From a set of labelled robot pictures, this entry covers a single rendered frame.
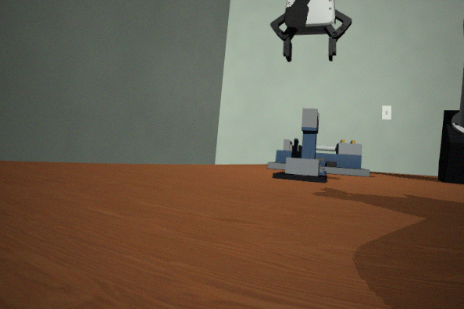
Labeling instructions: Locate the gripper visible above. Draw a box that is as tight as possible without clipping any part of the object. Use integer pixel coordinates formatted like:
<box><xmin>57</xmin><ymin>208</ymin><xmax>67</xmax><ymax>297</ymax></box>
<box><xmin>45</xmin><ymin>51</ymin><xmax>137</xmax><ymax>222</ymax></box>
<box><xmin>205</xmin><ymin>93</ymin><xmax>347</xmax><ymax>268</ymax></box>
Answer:
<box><xmin>270</xmin><ymin>0</ymin><xmax>352</xmax><ymax>62</ymax></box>

